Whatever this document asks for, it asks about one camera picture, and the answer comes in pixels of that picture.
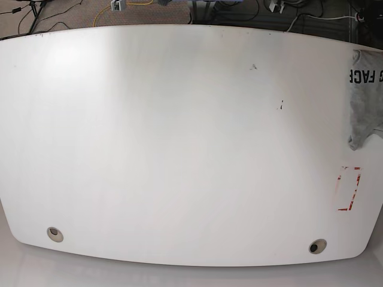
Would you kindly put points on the grey t-shirt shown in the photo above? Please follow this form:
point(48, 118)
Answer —
point(365, 87)

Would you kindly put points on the red tape marking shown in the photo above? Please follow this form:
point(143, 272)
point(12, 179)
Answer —
point(346, 187)

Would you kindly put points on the right table grommet hole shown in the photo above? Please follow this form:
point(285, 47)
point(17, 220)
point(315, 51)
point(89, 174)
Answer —
point(317, 246)

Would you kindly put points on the table grommet hole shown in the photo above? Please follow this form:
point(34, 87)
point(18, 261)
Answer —
point(317, 246)
point(54, 234)

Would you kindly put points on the left table grommet hole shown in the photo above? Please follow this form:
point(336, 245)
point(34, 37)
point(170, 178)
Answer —
point(54, 234)

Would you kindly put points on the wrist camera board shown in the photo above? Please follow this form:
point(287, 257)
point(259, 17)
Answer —
point(118, 5)
point(276, 6)

